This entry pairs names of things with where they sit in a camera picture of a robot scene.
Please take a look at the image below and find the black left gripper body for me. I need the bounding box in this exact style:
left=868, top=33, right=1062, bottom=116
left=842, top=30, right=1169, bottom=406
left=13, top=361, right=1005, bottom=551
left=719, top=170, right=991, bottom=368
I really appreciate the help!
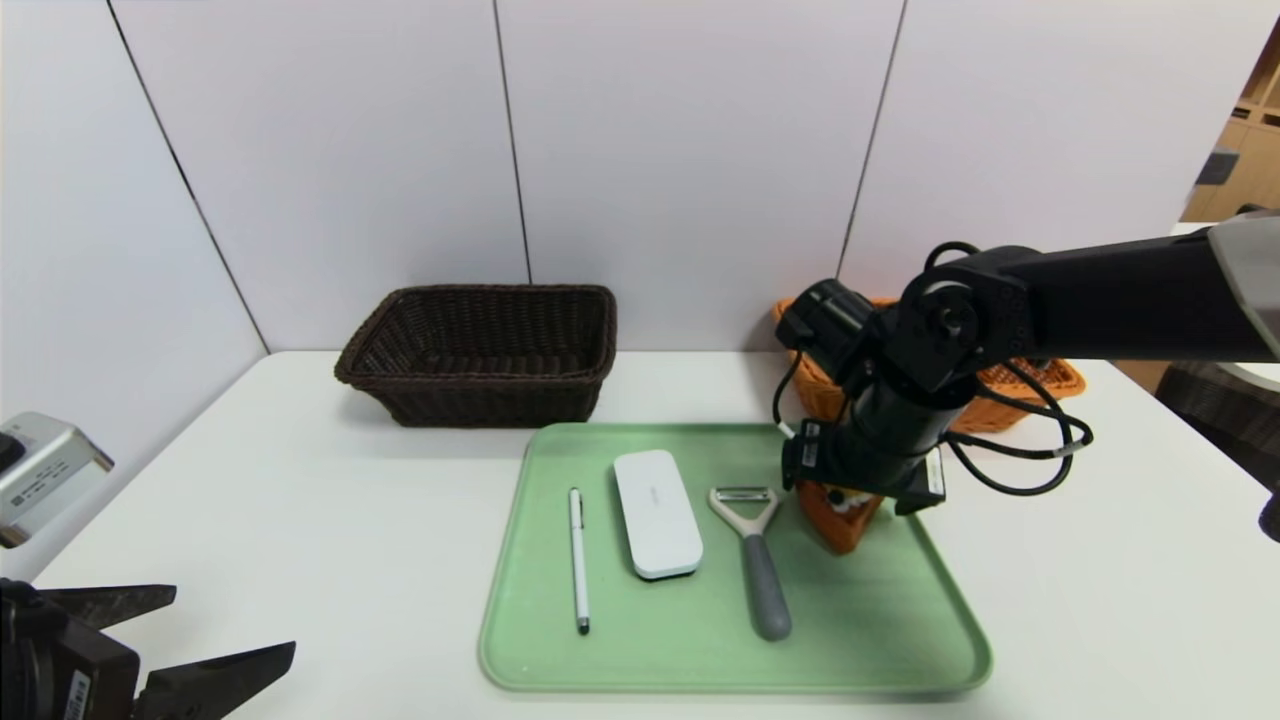
left=0, top=577, right=141, bottom=720

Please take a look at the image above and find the white stylus pen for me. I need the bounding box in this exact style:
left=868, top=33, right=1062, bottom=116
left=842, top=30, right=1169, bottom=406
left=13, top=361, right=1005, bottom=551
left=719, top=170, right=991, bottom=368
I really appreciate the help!
left=569, top=487, right=591, bottom=636

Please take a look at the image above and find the orange wicker basket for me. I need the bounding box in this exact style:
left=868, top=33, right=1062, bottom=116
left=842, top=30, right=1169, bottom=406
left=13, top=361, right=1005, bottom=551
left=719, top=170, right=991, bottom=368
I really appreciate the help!
left=772, top=296, right=1087, bottom=435

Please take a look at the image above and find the light green plastic tray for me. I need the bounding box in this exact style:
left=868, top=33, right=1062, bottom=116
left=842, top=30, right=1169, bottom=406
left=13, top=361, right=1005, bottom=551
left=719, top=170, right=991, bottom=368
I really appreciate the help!
left=478, top=422, right=993, bottom=695

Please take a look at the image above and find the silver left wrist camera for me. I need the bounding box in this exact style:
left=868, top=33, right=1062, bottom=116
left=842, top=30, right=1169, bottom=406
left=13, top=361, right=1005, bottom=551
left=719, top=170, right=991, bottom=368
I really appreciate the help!
left=0, top=412, right=115, bottom=549

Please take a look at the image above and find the peeler with grey handle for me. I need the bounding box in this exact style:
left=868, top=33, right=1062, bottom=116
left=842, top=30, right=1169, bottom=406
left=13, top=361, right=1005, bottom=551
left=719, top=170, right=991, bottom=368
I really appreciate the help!
left=709, top=486, right=793, bottom=642

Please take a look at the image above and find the white side table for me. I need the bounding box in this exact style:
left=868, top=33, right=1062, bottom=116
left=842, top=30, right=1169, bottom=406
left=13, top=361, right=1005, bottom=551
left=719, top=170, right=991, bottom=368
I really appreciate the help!
left=1170, top=222, right=1280, bottom=393

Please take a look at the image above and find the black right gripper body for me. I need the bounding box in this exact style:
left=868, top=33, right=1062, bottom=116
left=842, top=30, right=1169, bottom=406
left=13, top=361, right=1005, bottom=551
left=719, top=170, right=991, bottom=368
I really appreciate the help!
left=793, top=385, right=967, bottom=516

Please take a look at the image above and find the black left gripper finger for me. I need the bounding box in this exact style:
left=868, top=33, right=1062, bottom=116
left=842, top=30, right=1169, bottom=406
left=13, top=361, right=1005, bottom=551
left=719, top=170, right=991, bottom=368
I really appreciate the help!
left=133, top=641, right=297, bottom=720
left=37, top=584, right=178, bottom=631

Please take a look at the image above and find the white rectangular case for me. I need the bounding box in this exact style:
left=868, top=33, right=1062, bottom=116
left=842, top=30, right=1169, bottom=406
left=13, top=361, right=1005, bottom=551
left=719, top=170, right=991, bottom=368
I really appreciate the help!
left=613, top=449, right=704, bottom=581

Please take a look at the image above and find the wooden shelf unit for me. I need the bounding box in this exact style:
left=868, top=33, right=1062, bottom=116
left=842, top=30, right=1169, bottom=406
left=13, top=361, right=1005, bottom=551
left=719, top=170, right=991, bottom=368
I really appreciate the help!
left=1180, top=20, right=1280, bottom=226

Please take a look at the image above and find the dark brown wicker basket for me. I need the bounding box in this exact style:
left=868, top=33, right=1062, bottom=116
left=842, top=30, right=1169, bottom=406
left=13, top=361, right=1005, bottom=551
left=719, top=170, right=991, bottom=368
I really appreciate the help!
left=334, top=285, right=618, bottom=429

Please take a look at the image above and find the orange toy waffle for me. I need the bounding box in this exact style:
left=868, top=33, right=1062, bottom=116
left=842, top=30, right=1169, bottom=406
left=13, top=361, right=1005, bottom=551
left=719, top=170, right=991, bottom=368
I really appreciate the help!
left=797, top=480, right=885, bottom=556

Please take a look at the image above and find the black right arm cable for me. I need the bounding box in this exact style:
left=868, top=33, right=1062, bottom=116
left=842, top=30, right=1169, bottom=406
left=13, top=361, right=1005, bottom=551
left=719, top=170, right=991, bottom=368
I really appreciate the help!
left=772, top=240, right=1094, bottom=498

